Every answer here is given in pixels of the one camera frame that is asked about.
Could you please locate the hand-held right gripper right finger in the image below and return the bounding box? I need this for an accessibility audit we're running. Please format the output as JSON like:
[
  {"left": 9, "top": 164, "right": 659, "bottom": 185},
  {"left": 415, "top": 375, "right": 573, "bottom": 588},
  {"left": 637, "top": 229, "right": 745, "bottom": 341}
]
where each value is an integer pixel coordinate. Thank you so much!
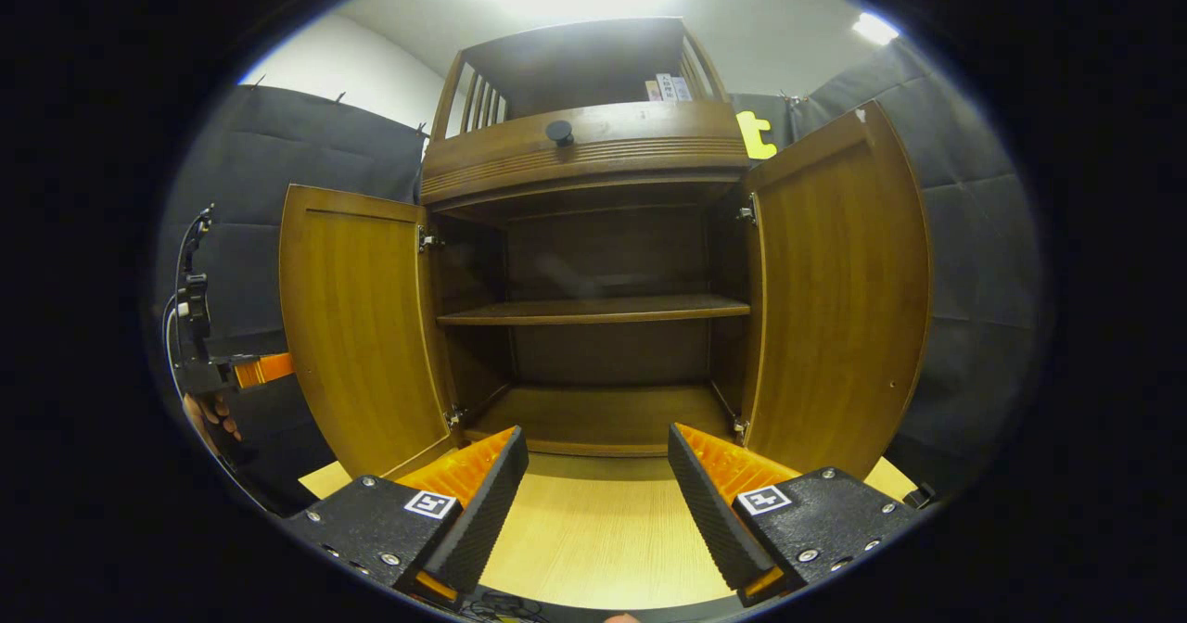
[{"left": 668, "top": 424, "right": 924, "bottom": 605}]

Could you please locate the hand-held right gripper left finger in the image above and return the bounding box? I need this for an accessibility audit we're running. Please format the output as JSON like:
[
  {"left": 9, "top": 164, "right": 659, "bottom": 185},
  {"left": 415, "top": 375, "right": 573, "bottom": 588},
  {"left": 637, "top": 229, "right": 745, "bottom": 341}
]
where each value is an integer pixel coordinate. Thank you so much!
[{"left": 278, "top": 426, "right": 530, "bottom": 610}]

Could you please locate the wooden shoe cabinet door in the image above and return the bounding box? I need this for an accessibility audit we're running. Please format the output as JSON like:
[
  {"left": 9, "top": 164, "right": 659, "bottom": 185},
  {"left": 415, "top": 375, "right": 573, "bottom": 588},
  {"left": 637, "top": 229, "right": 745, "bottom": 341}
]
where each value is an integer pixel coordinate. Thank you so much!
[
  {"left": 742, "top": 99, "right": 933, "bottom": 480},
  {"left": 278, "top": 184, "right": 457, "bottom": 480}
]

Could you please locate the wooden cabinet shelf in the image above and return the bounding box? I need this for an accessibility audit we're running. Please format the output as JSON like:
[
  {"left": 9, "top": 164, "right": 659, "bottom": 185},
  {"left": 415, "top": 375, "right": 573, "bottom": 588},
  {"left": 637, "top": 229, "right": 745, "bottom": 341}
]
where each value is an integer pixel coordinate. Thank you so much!
[{"left": 436, "top": 294, "right": 752, "bottom": 327}]

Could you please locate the wooden cabinet drawer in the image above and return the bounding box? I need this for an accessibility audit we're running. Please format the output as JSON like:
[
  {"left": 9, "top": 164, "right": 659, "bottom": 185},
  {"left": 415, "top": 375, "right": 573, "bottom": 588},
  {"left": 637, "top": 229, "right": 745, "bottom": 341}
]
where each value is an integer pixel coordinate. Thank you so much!
[{"left": 419, "top": 99, "right": 750, "bottom": 207}]

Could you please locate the black backdrop cloth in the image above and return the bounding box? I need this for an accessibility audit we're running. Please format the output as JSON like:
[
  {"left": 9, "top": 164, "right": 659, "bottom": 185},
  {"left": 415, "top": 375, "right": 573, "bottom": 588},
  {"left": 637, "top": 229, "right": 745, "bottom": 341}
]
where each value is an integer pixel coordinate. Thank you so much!
[{"left": 153, "top": 34, "right": 1044, "bottom": 513}]

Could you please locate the small ceiling light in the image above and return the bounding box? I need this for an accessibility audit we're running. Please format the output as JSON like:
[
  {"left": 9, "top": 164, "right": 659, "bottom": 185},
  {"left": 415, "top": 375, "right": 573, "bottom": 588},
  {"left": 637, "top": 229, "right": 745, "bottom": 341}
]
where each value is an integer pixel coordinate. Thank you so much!
[{"left": 851, "top": 11, "right": 900, "bottom": 46}]

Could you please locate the black cable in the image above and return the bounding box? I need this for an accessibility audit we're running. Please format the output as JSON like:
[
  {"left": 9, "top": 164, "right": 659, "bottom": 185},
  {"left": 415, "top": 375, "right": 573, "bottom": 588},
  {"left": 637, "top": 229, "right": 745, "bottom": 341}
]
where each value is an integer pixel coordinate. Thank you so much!
[{"left": 163, "top": 206, "right": 216, "bottom": 392}]

